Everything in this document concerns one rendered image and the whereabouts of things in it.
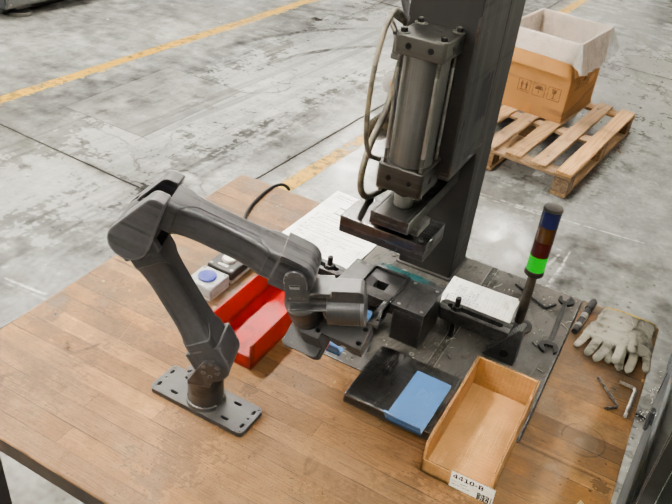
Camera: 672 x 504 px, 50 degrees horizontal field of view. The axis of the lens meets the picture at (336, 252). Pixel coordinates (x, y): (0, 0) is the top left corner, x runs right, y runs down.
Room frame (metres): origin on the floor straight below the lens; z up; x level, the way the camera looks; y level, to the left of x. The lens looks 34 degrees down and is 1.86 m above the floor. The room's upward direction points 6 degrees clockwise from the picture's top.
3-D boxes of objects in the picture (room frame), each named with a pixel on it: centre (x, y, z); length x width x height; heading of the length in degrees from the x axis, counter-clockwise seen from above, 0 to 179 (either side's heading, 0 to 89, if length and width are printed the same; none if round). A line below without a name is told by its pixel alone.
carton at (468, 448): (0.88, -0.29, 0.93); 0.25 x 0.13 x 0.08; 154
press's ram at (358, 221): (1.26, -0.13, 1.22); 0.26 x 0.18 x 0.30; 154
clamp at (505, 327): (1.14, -0.29, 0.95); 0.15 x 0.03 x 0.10; 64
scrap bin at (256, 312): (1.13, 0.14, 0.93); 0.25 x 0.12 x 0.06; 154
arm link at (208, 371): (0.90, 0.19, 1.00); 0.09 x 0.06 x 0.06; 175
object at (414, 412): (0.93, -0.18, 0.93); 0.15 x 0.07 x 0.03; 154
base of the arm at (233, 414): (0.90, 0.20, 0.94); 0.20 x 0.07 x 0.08; 64
